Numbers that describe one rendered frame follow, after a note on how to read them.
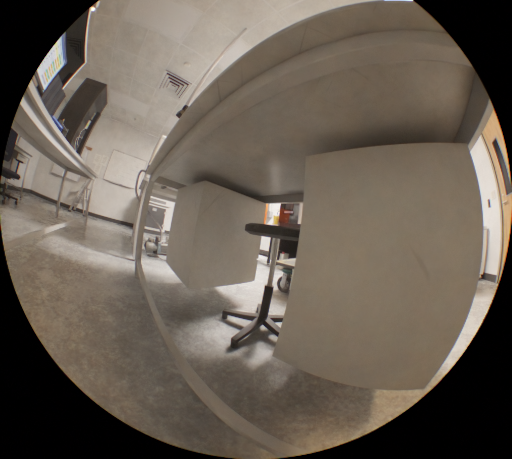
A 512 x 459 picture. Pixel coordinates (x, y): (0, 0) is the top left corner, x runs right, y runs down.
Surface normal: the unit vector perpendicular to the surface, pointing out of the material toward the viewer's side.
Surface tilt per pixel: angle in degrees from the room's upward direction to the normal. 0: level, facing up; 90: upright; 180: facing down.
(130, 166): 90
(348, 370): 90
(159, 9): 180
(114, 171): 90
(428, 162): 90
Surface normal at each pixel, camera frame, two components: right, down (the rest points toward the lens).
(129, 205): 0.73, -0.02
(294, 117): -0.15, 0.97
